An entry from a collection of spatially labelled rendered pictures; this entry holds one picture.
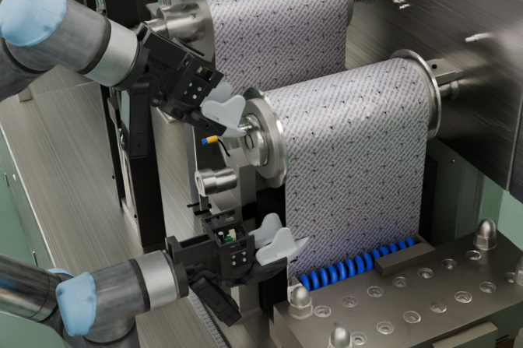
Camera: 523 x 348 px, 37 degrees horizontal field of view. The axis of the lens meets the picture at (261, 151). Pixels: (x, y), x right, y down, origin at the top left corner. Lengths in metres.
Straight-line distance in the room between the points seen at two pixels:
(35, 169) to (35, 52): 0.86
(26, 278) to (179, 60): 0.38
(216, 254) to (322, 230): 0.18
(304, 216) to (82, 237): 0.55
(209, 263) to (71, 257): 0.46
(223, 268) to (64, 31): 0.39
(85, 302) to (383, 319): 0.41
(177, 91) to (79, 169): 0.78
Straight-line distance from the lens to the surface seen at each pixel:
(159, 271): 1.07
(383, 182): 1.20
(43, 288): 1.17
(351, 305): 1.18
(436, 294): 1.21
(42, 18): 0.91
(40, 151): 1.84
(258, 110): 1.09
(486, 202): 1.59
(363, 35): 1.47
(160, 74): 1.01
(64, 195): 1.68
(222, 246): 1.07
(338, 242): 1.22
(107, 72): 0.96
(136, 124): 1.02
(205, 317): 1.35
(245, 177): 1.16
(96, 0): 1.37
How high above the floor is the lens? 1.84
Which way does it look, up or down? 33 degrees down
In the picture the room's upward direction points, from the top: 2 degrees counter-clockwise
